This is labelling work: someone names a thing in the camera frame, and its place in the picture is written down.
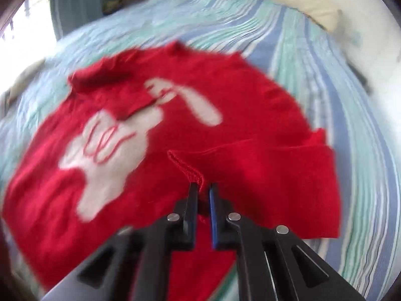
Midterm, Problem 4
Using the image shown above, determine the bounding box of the window with metal bars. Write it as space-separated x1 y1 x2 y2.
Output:
1 0 56 93

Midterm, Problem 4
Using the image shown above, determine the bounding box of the red knit sweater white figure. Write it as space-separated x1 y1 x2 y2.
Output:
2 42 341 289

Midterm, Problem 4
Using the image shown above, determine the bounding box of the patterned beige cushion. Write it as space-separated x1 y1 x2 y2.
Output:
1 58 46 118

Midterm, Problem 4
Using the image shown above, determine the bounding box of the blue green striped bedspread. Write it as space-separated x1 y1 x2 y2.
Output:
1 0 400 300

